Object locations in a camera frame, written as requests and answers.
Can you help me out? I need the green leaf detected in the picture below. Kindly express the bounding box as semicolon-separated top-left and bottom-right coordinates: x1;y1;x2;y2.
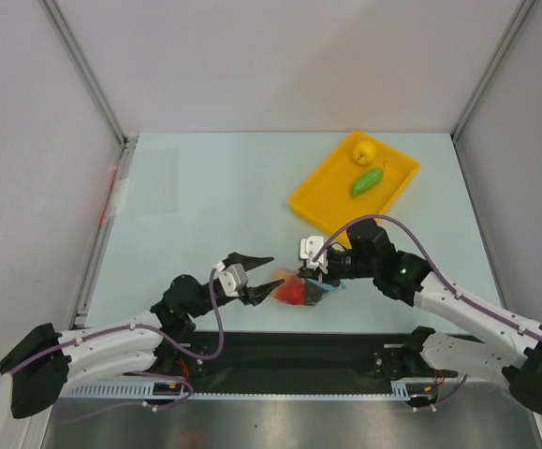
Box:
351;164;386;197

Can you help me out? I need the clear zip top bag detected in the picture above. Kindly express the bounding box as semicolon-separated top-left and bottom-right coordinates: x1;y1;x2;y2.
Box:
271;268;346;307

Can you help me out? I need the white cable duct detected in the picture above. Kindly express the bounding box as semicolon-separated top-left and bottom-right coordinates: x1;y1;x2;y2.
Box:
60;380;435;401

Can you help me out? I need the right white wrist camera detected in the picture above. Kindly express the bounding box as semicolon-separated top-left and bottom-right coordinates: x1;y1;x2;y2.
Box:
299;236;328;273

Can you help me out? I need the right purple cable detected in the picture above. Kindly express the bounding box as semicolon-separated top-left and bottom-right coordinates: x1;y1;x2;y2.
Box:
312;214;542;415

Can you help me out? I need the peach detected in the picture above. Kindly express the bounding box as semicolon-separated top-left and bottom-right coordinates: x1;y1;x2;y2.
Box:
272;268;300;288

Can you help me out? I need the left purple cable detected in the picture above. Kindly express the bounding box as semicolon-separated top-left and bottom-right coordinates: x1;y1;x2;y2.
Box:
7;268;227;425

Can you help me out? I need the yellow plastic tray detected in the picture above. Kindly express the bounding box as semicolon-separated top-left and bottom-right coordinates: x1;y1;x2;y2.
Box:
288;130;420;236

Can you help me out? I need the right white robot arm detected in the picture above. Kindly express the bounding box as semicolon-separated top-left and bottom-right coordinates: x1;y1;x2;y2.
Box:
299;214;542;415

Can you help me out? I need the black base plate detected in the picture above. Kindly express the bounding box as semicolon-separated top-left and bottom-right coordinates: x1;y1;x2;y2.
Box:
123;326;459;394

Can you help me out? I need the red pear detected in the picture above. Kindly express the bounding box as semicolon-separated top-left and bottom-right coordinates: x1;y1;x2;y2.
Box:
276;283;306;306

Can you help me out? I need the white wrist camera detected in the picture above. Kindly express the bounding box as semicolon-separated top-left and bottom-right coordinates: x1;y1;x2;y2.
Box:
213;262;248;297
299;236;328;273

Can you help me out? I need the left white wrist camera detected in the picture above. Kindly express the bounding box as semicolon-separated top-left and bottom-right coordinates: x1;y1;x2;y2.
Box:
213;262;248;297

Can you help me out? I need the right aluminium corner post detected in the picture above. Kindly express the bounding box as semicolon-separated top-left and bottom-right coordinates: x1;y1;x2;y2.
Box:
451;0;536;141

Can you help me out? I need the dark grape bunch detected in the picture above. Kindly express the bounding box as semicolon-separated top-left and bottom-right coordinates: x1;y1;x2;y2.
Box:
303;282;328;307

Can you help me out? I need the yellow apple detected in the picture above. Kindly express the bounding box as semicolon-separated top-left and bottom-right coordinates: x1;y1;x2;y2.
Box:
351;139;377;167

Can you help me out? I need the aluminium corner post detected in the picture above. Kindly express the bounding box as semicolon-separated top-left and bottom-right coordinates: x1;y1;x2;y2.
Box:
451;0;536;141
38;0;129;146

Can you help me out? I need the left aluminium corner post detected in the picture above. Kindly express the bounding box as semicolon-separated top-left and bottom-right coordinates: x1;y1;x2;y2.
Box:
38;0;129;146

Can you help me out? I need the purple cable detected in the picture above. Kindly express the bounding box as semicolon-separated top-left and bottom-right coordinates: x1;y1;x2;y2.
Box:
312;214;542;415
7;268;227;425

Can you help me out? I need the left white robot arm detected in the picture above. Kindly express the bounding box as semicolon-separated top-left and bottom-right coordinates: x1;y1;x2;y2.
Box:
0;253;280;419

